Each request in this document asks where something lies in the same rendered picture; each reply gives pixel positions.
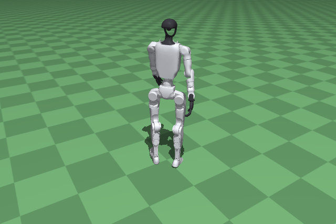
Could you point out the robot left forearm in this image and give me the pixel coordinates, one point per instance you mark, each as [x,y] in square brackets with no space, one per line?
[154,71]

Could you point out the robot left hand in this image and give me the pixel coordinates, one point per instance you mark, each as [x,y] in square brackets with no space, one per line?
[158,80]

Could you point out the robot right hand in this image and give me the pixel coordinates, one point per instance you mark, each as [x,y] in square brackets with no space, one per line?
[191,104]

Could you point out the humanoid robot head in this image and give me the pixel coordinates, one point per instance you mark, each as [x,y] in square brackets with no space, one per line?
[169,24]

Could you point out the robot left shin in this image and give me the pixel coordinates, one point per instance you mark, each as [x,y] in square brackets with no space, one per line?
[155,138]

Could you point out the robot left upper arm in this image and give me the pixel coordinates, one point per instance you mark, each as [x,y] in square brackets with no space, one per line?
[151,52]

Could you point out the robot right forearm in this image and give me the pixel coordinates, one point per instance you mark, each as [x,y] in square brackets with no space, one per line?
[190,84]

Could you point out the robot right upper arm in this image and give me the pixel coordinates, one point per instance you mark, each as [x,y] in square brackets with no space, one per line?
[186,52]

